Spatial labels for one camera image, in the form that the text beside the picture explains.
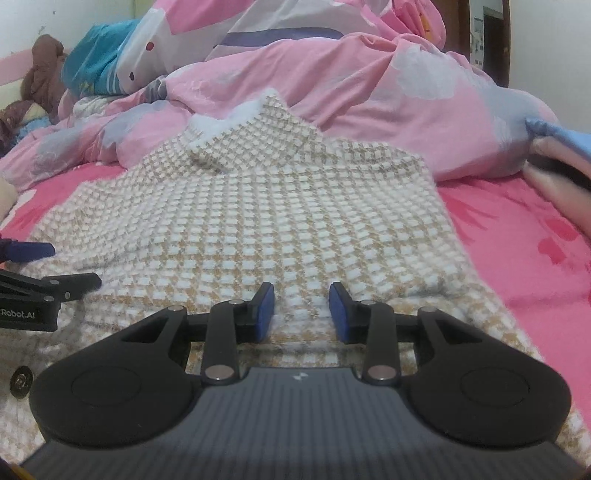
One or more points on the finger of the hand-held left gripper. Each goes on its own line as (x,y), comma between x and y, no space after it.
(27,250)
(74,284)

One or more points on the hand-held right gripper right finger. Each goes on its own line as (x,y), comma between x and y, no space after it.
(339,318)

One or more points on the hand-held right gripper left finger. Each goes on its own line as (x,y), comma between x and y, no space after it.
(265,314)

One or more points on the beige white houndstooth jacket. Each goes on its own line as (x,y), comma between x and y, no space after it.
(277,221)

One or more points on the cream pillow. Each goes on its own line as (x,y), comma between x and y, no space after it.
(5,198)

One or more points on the white striped cloth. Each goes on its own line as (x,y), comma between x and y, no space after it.
(92,105)

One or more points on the brown puffer jacket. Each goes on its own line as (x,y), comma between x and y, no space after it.
(44,74)

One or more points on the pink white headboard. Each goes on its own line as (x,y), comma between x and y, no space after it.
(11,69)

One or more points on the pink floral bed sheet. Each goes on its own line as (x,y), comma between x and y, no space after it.
(517,230)

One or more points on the teal striped cloth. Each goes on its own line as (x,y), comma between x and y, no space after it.
(92,55)

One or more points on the pink patterned quilt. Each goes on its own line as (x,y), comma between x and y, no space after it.
(369,83)

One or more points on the pale pink folded garment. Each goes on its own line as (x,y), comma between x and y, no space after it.
(563,194)

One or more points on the black folded garment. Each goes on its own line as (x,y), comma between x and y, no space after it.
(563,170)

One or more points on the blue folded garment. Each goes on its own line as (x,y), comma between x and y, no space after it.
(563,136)

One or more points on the dark wooden door frame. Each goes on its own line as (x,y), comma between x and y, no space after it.
(501,41)

